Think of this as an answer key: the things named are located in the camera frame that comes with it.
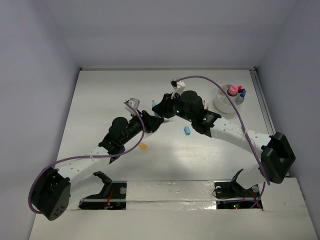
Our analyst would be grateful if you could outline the blue marker cap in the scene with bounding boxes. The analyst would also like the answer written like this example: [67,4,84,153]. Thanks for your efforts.
[184,126,191,136]

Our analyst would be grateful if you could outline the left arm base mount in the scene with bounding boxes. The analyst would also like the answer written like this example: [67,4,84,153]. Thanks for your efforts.
[78,171,127,210]

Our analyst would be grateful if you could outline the clear blue capped pen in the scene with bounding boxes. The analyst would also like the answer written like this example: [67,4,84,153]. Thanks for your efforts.
[239,89,247,100]

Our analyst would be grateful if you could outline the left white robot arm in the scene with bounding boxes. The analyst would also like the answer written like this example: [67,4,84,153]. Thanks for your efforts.
[28,110,165,221]

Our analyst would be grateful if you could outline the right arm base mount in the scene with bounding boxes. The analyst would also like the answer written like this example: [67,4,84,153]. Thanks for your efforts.
[212,166,266,210]

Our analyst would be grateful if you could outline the orange capped highlighter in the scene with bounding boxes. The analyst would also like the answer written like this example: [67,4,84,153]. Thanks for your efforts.
[139,143,148,150]

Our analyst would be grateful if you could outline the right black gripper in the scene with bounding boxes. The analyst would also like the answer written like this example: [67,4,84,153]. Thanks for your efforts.
[151,91,195,123]

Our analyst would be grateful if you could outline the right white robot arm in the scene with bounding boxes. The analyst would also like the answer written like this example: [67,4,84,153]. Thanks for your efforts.
[152,90,296,196]

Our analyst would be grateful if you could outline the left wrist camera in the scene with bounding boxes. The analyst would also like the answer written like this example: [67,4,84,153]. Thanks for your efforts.
[125,98,140,109]

